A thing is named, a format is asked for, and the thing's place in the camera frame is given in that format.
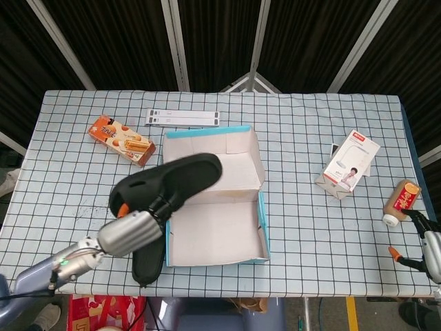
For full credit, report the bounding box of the metal table leg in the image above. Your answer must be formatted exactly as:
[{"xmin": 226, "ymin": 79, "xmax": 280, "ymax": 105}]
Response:
[{"xmin": 302, "ymin": 297, "xmax": 311, "ymax": 331}]

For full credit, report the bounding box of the white desk lamp box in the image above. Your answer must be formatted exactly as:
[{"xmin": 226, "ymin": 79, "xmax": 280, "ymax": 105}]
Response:
[{"xmin": 314, "ymin": 129, "xmax": 381, "ymax": 201}]

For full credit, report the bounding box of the white paper strip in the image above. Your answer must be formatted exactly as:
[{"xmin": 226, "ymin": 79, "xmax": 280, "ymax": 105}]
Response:
[{"xmin": 145, "ymin": 108, "xmax": 221, "ymax": 120}]

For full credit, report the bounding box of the orange biscuit box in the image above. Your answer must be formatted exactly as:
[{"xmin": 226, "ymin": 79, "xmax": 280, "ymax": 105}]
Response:
[{"xmin": 88, "ymin": 114, "xmax": 157, "ymax": 168}]

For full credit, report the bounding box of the brown paper bag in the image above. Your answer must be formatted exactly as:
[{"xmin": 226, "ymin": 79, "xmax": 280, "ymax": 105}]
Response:
[{"xmin": 229, "ymin": 297, "xmax": 269, "ymax": 313}]

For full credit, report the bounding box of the black rubber slipper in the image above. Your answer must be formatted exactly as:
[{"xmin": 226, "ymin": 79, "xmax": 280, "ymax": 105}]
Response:
[
  {"xmin": 109, "ymin": 152, "xmax": 223, "ymax": 219},
  {"xmin": 132, "ymin": 237, "xmax": 167, "ymax": 287}
]

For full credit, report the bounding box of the red patterned bag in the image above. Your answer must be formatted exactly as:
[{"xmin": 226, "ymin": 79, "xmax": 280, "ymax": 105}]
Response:
[{"xmin": 67, "ymin": 294, "xmax": 147, "ymax": 331}]

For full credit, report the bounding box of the blue checkered tablecloth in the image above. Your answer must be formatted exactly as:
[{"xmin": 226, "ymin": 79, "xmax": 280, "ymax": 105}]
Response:
[{"xmin": 0, "ymin": 90, "xmax": 438, "ymax": 298}]

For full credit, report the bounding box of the light blue shoe box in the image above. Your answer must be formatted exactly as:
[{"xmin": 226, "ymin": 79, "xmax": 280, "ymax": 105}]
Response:
[{"xmin": 161, "ymin": 125, "xmax": 271, "ymax": 267}]

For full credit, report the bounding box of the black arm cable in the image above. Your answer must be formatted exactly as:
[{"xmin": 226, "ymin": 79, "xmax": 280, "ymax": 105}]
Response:
[{"xmin": 0, "ymin": 272, "xmax": 58, "ymax": 301}]

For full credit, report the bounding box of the brown bottle with orange label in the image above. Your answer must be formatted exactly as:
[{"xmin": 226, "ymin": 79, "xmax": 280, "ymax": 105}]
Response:
[{"xmin": 382, "ymin": 179, "xmax": 422, "ymax": 228}]

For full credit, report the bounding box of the silver screen foot bracket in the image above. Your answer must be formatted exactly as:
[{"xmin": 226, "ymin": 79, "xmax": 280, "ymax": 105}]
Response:
[{"xmin": 220, "ymin": 72, "xmax": 283, "ymax": 94}]

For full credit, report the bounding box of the grey shoe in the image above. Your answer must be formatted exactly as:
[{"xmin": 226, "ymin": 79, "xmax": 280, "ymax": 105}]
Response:
[
  {"xmin": 0, "ymin": 168, "xmax": 21, "ymax": 199},
  {"xmin": 32, "ymin": 303, "xmax": 62, "ymax": 331}
]

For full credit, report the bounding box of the white flat strip box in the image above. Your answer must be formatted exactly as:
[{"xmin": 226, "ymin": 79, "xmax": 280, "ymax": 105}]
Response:
[{"xmin": 143, "ymin": 116, "xmax": 221, "ymax": 128}]

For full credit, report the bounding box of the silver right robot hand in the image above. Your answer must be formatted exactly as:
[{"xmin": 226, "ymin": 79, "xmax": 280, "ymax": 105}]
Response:
[{"xmin": 388, "ymin": 209, "xmax": 441, "ymax": 284}]

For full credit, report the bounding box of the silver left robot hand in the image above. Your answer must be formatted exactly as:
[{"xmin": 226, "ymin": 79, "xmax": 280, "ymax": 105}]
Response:
[{"xmin": 97, "ymin": 192, "xmax": 180, "ymax": 258}]

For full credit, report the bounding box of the black folding screen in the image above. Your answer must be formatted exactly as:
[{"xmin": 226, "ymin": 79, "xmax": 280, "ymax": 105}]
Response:
[{"xmin": 0, "ymin": 0, "xmax": 441, "ymax": 170}]

